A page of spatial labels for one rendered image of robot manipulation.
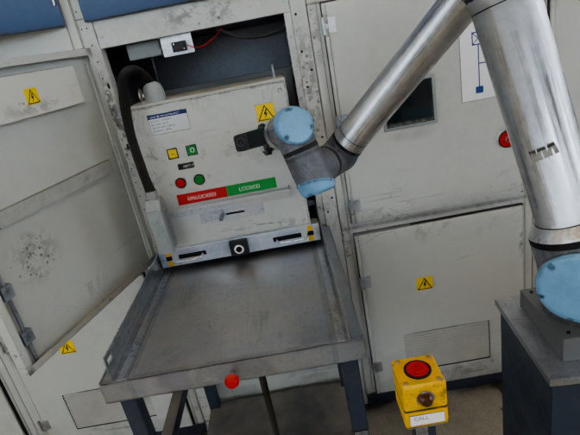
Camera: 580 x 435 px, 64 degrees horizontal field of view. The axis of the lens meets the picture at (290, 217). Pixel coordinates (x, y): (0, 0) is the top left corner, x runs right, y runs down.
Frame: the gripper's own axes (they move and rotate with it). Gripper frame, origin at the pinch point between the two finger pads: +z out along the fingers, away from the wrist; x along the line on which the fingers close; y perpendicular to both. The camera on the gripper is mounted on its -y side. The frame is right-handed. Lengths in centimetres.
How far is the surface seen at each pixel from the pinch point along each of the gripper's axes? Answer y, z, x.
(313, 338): -7, -38, -49
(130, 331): -49, -14, -40
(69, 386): -89, 58, -72
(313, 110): 22.1, 8.0, 6.6
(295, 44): 20.0, 3.5, 27.2
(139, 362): -47, -25, -46
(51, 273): -66, -2, -21
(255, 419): -23, 32, -100
